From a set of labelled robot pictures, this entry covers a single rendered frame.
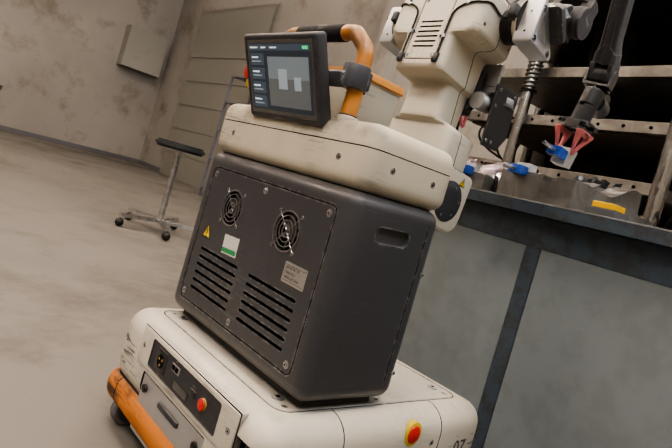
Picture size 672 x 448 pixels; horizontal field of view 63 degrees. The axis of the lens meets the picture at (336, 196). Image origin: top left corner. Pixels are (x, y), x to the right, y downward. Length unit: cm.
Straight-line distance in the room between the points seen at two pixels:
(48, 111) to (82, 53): 124
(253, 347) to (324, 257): 25
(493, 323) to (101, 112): 1050
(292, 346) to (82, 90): 1071
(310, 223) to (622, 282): 86
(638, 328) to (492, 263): 46
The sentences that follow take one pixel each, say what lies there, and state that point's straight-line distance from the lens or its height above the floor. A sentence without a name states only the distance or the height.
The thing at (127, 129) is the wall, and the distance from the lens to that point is 1188.
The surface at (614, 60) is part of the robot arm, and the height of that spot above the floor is 125.
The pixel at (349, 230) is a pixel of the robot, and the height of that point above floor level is 62.
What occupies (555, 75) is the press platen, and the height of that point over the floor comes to 150.
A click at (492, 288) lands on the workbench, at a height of 52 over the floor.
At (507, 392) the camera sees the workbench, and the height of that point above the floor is 26.
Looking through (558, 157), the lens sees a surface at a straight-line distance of 174.
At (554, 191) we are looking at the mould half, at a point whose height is 85.
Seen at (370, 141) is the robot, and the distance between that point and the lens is 96.
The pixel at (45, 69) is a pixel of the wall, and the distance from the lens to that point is 1141.
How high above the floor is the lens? 68
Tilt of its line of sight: 1 degrees down
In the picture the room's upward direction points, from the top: 16 degrees clockwise
